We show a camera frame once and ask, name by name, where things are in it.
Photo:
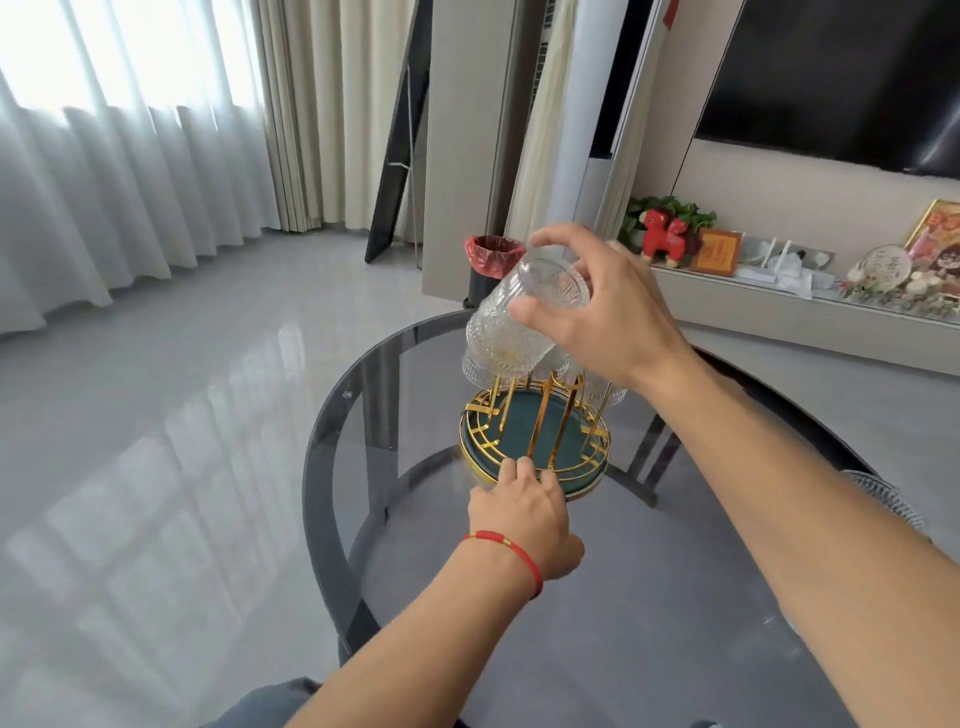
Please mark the white fan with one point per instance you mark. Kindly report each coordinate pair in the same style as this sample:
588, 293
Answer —
889, 499

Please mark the beige drape curtain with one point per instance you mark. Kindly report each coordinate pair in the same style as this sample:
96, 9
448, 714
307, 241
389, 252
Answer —
337, 112

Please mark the green potted plant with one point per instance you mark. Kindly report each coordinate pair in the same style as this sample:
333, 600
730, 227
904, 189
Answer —
694, 217

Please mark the person's right hand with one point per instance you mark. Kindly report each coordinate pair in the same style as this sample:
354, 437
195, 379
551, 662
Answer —
622, 315

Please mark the bin with red bag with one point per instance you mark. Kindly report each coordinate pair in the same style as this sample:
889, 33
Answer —
491, 259

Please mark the black standing frame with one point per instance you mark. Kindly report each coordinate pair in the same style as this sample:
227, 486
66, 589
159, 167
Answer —
397, 165

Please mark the gold rack with green tray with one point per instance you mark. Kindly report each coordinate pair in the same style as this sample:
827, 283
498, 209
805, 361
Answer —
570, 442

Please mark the clear embossed glass cup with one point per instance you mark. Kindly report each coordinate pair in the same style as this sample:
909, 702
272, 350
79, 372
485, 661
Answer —
480, 369
499, 341
604, 390

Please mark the gold framed picture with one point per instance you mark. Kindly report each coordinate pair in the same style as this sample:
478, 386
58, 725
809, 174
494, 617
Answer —
941, 240

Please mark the white sheer curtain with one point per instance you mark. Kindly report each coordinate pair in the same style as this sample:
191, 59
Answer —
112, 172

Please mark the black television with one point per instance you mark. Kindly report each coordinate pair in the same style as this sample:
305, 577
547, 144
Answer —
832, 75

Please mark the person's right forearm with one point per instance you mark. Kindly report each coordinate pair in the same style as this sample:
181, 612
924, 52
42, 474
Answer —
810, 540

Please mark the person's right middle finger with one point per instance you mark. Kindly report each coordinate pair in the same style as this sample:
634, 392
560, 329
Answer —
587, 281

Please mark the person's left fingers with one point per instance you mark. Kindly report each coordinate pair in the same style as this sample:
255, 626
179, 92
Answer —
519, 474

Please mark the white standing air conditioner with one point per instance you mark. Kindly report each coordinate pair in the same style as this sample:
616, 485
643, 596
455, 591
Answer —
570, 127

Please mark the grey trousers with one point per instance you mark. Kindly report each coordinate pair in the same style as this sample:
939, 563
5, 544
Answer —
270, 705

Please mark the person's left hand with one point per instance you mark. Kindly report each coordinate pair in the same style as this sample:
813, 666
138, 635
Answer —
525, 517

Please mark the beige television console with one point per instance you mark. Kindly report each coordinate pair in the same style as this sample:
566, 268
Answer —
810, 326

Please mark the white router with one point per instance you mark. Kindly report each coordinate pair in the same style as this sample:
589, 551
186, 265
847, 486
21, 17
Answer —
784, 274

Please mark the round decorated plate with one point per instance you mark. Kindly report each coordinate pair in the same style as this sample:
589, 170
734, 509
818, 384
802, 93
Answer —
885, 268

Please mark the person's right thumb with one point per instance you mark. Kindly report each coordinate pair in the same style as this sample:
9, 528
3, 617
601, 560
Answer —
544, 319

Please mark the small wooden framed picture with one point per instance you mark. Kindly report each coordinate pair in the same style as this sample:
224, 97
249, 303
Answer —
716, 253

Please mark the red horse figure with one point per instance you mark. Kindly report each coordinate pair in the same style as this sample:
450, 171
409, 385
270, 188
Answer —
664, 236

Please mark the person's left forearm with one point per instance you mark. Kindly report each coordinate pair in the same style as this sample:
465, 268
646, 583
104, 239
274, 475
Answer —
420, 652

